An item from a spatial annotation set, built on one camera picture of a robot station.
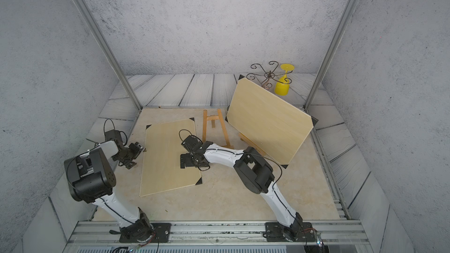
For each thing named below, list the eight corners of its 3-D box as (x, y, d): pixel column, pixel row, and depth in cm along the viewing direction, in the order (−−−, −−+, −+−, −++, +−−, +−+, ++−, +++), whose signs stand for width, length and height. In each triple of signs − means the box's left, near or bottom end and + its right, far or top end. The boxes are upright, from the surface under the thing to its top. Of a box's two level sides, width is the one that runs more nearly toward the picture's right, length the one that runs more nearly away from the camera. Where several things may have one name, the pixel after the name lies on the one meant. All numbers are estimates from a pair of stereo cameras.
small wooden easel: (237, 138, 106) (238, 134, 102) (240, 136, 107) (240, 132, 103) (263, 158, 97) (264, 153, 94) (265, 155, 98) (266, 151, 95)
